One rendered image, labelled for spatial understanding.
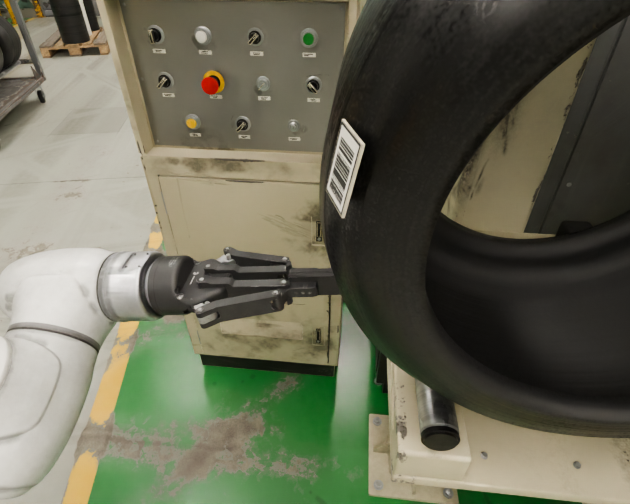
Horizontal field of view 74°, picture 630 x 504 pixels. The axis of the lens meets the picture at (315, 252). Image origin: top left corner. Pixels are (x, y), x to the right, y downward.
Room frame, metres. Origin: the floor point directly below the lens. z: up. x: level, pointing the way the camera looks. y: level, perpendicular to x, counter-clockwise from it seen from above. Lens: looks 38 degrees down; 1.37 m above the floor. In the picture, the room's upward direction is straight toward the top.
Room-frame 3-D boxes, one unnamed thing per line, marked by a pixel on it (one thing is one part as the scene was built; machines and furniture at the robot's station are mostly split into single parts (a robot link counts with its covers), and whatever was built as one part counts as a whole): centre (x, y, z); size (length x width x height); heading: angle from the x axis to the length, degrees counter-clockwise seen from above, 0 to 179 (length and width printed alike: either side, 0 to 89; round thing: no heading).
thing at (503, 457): (0.41, -0.30, 0.80); 0.37 x 0.36 x 0.02; 84
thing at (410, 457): (0.42, -0.16, 0.84); 0.36 x 0.09 x 0.06; 174
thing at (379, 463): (0.66, -0.31, 0.02); 0.27 x 0.27 x 0.04; 84
